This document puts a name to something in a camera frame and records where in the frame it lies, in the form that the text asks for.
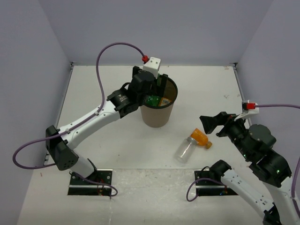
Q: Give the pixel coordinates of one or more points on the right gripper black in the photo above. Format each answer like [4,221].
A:
[209,123]

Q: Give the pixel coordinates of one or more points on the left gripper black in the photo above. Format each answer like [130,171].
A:
[164,78]

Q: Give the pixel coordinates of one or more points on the orange bottle with label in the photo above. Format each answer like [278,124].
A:
[164,101]

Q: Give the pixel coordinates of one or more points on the green bottle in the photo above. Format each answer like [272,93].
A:
[153,100]
[159,80]

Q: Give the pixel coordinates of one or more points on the clear plastic bottle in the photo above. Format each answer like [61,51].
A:
[185,150]

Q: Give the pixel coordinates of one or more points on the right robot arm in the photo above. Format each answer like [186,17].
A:
[275,174]

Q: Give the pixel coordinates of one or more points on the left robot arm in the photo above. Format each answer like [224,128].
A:
[62,142]

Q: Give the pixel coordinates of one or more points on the brown cardboard bin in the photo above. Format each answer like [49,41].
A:
[157,117]

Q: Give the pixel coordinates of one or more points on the orange bottle near clear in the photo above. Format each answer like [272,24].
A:
[201,138]

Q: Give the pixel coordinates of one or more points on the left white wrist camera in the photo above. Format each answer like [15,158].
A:
[152,66]

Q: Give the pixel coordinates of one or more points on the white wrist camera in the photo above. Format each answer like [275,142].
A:
[152,66]
[249,109]

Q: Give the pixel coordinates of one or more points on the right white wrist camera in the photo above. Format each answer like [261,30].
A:
[249,109]

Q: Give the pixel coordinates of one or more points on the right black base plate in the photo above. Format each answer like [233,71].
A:
[209,188]

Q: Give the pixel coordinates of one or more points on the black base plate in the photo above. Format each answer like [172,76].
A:
[209,188]
[100,186]

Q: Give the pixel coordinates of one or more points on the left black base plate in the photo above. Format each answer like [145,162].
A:
[100,186]

